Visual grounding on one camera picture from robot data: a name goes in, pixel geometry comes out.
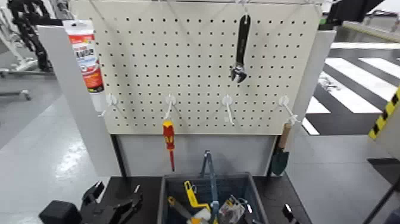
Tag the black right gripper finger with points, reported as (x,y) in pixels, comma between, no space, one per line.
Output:
(290,215)

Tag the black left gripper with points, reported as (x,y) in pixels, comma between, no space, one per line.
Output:
(100,215)

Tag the grey blue plastic crate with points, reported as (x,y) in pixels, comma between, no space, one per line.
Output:
(247,187)

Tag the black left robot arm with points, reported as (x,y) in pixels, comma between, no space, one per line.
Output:
(59,214)

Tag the clear packaged hardware item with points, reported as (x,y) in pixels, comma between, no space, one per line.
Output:
(230,211)

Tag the yellow bar clamp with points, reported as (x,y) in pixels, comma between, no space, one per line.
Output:
(193,197)

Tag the red yellow screwdriver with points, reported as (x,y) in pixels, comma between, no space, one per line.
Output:
(168,134)

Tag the black slanted pole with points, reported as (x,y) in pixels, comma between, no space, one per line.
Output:
(379,204)

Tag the white pegboard hook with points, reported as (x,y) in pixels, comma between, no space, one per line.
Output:
(111,100)
(284,100)
(227,101)
(170,100)

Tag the yellow black hazard striped barrier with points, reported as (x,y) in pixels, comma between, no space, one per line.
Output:
(382,117)

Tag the white red sealant tube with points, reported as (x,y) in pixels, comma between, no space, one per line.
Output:
(87,59)

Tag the beige perforated pegboard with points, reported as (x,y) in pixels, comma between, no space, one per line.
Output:
(193,47)

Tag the white metal stand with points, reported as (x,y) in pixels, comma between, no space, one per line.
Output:
(14,53)

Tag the black adjustable wrench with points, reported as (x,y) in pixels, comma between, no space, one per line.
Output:
(242,40)

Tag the black robot in background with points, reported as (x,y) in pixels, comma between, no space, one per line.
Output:
(29,34)

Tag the black monitor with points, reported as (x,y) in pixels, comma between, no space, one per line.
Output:
(350,11)

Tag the black frame post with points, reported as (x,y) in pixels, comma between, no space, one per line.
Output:
(119,156)
(272,156)

